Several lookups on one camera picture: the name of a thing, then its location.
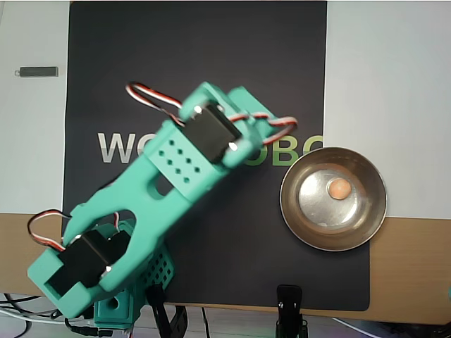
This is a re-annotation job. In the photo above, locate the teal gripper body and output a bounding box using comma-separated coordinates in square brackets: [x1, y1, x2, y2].
[226, 85, 276, 146]

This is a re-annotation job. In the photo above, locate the orange wooden ball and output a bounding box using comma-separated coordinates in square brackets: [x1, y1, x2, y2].
[327, 178, 351, 201]

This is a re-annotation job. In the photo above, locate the metal bowl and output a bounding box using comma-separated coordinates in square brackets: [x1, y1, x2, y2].
[279, 146, 388, 253]

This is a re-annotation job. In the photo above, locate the black WOWROBO mat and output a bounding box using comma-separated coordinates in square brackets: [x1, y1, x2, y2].
[58, 1, 371, 313]

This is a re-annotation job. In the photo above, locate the black table clamp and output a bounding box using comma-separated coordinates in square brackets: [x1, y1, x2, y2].
[146, 283, 190, 338]

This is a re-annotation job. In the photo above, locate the grey USB stick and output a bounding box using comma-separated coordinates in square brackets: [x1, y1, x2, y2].
[14, 65, 60, 78]

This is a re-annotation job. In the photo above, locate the black barrel connector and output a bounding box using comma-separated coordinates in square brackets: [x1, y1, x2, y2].
[64, 316, 113, 338]

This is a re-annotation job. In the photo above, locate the red white black servo cable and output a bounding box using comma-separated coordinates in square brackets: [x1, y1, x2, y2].
[125, 82, 185, 125]
[27, 208, 71, 253]
[225, 111, 299, 146]

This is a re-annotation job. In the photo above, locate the thin black hanging cable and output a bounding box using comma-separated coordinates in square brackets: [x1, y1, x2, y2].
[200, 306, 211, 338]

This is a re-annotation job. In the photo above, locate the white plug cable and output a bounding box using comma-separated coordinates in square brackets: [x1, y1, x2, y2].
[330, 316, 369, 332]

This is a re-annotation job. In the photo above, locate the white power cable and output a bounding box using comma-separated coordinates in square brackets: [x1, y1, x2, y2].
[0, 306, 57, 320]

